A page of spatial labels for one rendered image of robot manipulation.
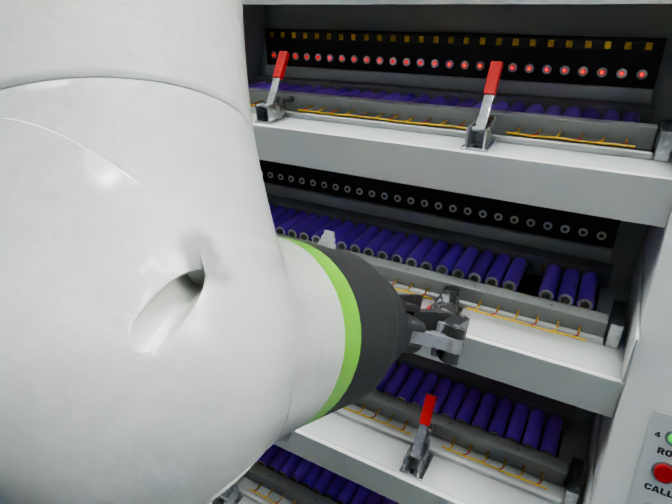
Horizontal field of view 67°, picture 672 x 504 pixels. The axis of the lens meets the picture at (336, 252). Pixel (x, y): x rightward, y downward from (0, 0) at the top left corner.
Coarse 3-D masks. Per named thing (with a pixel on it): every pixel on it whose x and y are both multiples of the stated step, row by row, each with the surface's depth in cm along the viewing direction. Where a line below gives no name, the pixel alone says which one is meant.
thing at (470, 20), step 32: (448, 32) 70; (480, 32) 68; (512, 32) 66; (544, 32) 64; (576, 32) 63; (608, 32) 61; (640, 32) 60; (544, 96) 65; (640, 224) 62; (576, 256) 65; (576, 416) 67
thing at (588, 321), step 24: (384, 264) 62; (408, 288) 59; (432, 288) 59; (480, 288) 57; (480, 312) 55; (528, 312) 54; (552, 312) 53; (576, 312) 52; (600, 312) 52; (576, 336) 51; (600, 336) 51
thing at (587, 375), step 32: (288, 192) 82; (448, 224) 70; (480, 224) 68; (608, 256) 61; (640, 256) 58; (608, 288) 61; (640, 288) 51; (480, 320) 55; (608, 320) 54; (416, 352) 57; (480, 352) 53; (512, 352) 51; (544, 352) 50; (576, 352) 50; (608, 352) 50; (512, 384) 53; (544, 384) 51; (576, 384) 49; (608, 384) 47; (608, 416) 49
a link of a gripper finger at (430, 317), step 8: (408, 304) 36; (408, 312) 37; (416, 312) 37; (424, 312) 38; (432, 312) 40; (440, 312) 41; (448, 312) 43; (424, 320) 39; (432, 320) 40; (440, 320) 41; (432, 328) 40
